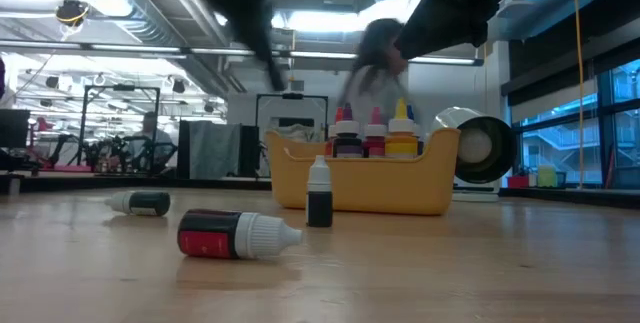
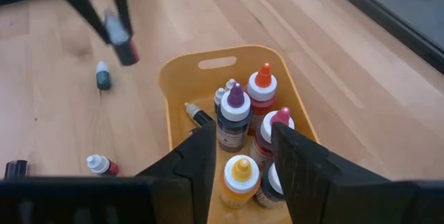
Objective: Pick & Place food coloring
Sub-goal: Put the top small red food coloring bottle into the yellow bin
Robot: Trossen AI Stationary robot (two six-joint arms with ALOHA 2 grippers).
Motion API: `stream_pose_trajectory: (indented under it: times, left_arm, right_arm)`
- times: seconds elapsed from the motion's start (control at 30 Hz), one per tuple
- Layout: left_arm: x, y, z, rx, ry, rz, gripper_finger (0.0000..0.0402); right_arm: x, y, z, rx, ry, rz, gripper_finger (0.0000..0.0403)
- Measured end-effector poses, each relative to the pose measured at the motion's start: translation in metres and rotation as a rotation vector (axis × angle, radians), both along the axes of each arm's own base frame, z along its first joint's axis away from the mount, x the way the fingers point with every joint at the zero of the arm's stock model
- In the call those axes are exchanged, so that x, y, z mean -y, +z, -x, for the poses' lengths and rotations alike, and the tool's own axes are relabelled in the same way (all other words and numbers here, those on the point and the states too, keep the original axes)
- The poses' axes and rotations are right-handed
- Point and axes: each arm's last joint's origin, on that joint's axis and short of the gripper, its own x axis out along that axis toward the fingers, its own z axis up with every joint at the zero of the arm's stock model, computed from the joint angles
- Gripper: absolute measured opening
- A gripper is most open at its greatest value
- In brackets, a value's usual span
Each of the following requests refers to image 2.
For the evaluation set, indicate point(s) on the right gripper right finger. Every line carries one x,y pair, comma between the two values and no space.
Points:
312,189

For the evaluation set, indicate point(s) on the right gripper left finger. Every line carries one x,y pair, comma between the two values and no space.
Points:
187,189

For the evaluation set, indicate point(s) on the small dark dropper bottle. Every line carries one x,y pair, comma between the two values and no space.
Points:
121,40
229,84
197,113
100,165
219,96

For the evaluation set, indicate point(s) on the small green dropper bottle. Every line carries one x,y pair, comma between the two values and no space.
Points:
103,76

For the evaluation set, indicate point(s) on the blue food coloring bottle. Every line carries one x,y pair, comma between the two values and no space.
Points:
274,179

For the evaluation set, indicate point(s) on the red food coloring bottle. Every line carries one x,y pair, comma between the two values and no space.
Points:
262,90

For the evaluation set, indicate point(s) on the violet food coloring bottle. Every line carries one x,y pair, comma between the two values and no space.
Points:
235,113

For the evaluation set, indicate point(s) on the yellow plastic bin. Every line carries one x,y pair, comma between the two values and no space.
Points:
180,78

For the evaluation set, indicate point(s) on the pink-capped food coloring bottle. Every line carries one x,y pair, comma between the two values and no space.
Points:
265,140

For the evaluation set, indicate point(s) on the black table frame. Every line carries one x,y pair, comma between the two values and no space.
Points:
381,18

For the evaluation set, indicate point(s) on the small red-label dropper bottle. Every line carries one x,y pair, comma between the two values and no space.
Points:
15,169

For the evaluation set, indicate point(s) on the yellow food coloring bottle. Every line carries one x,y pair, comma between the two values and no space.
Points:
241,179

